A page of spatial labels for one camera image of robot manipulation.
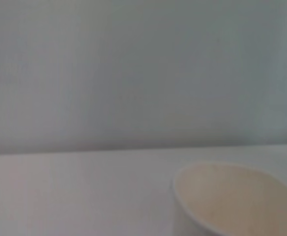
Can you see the white paper cup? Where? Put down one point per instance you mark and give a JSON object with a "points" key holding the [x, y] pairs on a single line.
{"points": [[239, 204]]}

